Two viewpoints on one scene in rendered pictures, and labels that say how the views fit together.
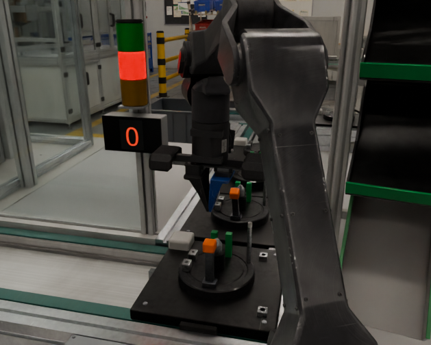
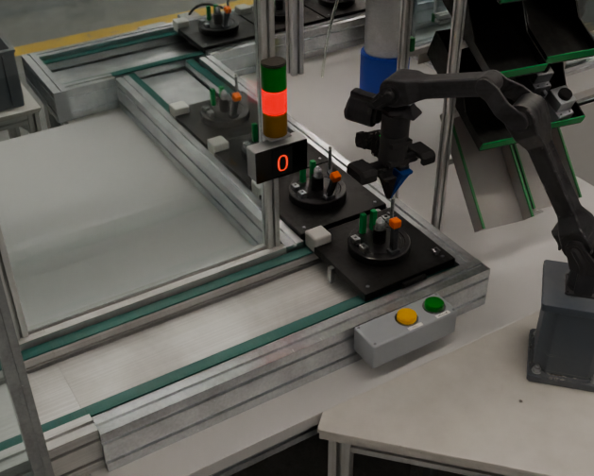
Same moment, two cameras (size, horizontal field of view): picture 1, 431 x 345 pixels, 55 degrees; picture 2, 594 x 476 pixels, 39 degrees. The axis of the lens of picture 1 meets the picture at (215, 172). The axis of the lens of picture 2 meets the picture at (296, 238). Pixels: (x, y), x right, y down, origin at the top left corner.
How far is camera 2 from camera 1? 139 cm
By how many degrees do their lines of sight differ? 41
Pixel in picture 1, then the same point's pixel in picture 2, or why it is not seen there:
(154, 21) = not seen: outside the picture
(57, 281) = (253, 320)
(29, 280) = (229, 332)
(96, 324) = (357, 314)
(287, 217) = (560, 181)
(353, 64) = (455, 60)
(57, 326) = (338, 330)
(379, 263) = (484, 186)
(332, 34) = not seen: outside the picture
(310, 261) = (569, 195)
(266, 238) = (364, 203)
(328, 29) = not seen: outside the picture
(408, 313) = (511, 209)
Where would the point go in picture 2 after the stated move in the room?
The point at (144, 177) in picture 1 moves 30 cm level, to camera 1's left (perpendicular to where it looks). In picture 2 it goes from (274, 195) to (161, 253)
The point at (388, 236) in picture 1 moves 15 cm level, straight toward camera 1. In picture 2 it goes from (482, 165) to (516, 199)
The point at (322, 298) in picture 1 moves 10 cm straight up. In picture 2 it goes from (576, 206) to (586, 159)
